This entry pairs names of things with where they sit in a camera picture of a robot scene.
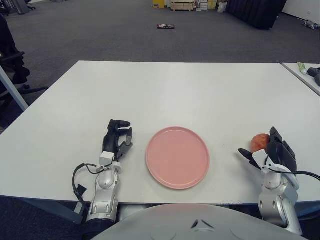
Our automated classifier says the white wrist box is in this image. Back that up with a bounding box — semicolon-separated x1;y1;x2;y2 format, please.
251;149;268;166
99;151;115;166

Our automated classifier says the black office chair with jacket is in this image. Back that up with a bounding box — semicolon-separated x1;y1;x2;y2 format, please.
0;14;49;106

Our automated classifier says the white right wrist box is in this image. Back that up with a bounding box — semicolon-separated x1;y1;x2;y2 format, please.
251;149;268;166

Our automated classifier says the stack of white boxes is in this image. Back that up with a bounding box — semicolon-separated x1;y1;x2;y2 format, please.
195;0;209;12

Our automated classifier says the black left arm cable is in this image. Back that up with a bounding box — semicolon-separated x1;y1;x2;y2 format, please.
71;163;102;203

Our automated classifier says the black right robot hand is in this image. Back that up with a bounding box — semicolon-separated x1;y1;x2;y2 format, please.
237;126;298;173

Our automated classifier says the grey robot torso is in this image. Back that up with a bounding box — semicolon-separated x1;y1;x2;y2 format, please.
82;202;305;240

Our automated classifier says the black curtain partition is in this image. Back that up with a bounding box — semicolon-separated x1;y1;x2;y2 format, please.
226;0;288;30

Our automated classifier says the grey desk leg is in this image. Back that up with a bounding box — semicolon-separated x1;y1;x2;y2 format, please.
0;65;30;111

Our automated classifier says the wooden pallet crate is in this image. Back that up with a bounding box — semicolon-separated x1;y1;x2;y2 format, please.
171;0;195;11

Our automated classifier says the grey robot dog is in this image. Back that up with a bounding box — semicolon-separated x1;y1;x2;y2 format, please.
301;19;318;29

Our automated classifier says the pink round plate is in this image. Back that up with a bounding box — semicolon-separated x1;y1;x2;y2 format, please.
145;126;210;190

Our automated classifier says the white side table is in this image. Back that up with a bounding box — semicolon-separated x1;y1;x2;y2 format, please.
281;62;320;97

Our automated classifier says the red apple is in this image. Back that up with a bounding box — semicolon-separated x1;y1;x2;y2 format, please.
250;133;270;154

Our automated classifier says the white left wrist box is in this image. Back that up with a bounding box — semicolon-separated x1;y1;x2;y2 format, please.
99;151;115;166

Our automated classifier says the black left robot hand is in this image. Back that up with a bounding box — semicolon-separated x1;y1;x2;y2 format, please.
101;119;134;162

